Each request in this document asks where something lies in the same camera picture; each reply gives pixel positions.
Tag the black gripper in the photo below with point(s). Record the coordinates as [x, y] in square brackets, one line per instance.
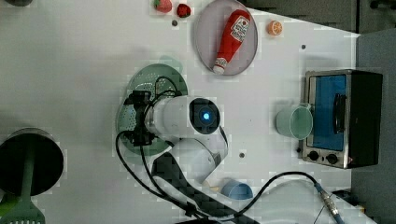
[139, 136]

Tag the green plastic strainer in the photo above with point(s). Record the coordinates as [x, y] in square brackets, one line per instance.
[150, 85]

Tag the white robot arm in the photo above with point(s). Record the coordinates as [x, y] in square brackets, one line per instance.
[195, 145]

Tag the yellow banana toy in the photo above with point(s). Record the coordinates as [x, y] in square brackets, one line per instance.
[213, 188]

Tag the black round pan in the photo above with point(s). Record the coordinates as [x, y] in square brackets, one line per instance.
[48, 166]

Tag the blue cup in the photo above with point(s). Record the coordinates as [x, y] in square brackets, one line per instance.
[237, 190]

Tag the grey round plate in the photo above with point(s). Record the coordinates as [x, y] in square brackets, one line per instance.
[208, 32]

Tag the light red strawberry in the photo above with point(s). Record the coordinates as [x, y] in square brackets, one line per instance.
[164, 6]

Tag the dark red strawberry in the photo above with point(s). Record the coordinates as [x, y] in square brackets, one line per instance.
[183, 11]

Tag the green spatula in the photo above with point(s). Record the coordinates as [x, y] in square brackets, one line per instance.
[25, 211]

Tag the red ketchup bottle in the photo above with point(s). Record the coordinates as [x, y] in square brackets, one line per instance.
[233, 35]

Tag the green cup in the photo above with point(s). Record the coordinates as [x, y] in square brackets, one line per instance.
[295, 121]

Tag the orange slice toy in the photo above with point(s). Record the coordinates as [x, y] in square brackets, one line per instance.
[274, 28]

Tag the black toaster oven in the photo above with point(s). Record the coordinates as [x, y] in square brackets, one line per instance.
[346, 108]

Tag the grey side table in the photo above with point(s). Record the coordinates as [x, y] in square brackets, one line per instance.
[375, 185]

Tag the black cylinder post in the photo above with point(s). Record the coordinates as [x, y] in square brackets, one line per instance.
[19, 3]

